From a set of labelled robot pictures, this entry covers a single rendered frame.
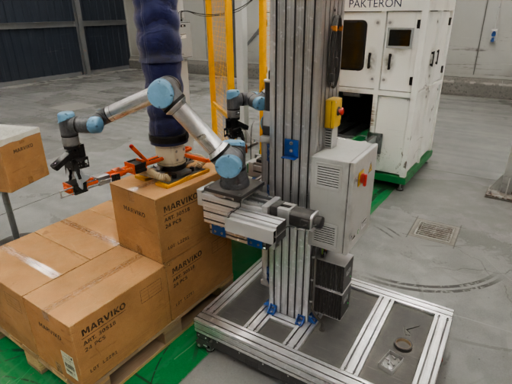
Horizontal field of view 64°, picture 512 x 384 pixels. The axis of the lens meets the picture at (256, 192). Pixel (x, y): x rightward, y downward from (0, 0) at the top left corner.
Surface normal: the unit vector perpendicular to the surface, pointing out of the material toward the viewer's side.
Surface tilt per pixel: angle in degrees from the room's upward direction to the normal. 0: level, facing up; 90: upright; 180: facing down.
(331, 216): 90
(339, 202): 90
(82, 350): 90
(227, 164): 96
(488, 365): 0
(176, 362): 0
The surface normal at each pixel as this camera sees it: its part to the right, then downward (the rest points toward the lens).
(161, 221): 0.79, 0.23
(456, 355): -0.01, -0.92
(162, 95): -0.16, 0.30
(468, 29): -0.53, 0.34
